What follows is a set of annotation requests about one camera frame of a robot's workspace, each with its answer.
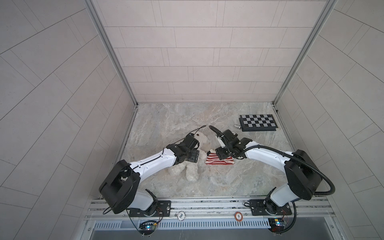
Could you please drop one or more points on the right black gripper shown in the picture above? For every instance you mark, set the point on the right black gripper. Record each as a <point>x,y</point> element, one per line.
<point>218,152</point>

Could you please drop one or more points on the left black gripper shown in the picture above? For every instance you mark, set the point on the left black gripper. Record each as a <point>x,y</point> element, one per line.
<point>195,154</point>

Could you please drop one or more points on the white teddy bear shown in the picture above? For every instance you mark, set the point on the white teddy bear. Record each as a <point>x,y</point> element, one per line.
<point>192,169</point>

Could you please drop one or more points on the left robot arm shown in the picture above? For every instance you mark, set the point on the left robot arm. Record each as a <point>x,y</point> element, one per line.
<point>120,188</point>

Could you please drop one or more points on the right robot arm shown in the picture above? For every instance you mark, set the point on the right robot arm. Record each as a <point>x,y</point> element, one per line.
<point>302,175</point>

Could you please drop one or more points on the black white chessboard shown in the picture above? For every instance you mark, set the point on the black white chessboard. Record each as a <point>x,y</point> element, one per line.
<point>258,123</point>

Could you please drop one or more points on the left circuit board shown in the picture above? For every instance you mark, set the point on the left circuit board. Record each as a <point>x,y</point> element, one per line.
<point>148,227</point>

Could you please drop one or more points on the circuit board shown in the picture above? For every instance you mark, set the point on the circuit board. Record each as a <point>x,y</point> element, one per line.
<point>148,227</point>
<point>276,224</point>

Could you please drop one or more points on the right circuit board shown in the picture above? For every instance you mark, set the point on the right circuit board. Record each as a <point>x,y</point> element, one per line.
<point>276,224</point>

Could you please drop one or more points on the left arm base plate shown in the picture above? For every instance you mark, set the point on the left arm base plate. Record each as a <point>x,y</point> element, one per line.
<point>162,209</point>

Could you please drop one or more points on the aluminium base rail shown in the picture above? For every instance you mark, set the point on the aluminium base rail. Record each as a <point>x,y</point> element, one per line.
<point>216,208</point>

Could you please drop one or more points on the white poker chip on rail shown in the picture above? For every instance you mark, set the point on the white poker chip on rail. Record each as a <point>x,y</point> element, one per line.
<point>181,216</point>

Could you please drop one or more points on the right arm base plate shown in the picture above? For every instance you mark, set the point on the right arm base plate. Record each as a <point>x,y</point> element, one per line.
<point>259,208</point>

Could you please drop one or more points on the red poker chip on rail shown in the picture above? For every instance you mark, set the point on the red poker chip on rail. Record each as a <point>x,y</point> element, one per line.
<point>238,216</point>

